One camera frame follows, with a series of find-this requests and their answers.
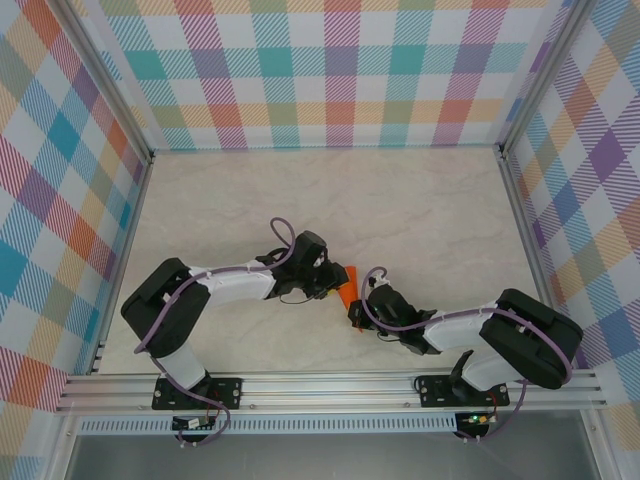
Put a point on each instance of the aluminium corner post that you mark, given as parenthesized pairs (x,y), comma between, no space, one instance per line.
(107,80)
(541,75)

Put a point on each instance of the aluminium mounting rail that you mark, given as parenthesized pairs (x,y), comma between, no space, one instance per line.
(325,390)

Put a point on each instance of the small black circuit board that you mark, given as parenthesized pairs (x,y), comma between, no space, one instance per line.
(192,424)

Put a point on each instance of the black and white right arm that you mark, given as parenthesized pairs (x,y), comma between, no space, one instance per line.
(450,335)

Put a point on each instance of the orange paper sheet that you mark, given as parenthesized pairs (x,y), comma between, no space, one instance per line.
(352,290)

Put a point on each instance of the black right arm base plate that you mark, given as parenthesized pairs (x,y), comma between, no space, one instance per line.
(431,397)

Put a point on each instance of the circuit board with green light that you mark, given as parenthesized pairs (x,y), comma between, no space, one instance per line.
(477,419)

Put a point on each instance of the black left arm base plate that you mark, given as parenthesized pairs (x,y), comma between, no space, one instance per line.
(230,390)

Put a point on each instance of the aluminium side rail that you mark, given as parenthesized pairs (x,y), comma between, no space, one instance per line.
(121,265)
(531,250)

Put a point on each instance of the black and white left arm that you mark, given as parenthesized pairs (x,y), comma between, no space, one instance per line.
(240,285)

